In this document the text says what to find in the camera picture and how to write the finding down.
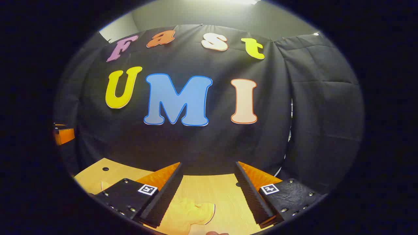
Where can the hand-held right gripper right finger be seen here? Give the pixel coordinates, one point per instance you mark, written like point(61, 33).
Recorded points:
point(251, 195)

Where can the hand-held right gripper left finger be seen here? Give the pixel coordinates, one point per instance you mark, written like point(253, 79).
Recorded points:
point(166, 195)

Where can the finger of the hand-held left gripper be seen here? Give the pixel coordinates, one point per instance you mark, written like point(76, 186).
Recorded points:
point(65, 136)

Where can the black backdrop cloth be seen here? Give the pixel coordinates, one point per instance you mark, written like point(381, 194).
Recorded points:
point(196, 147)

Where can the light orange T-shirt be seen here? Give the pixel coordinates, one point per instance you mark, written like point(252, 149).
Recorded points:
point(186, 215)

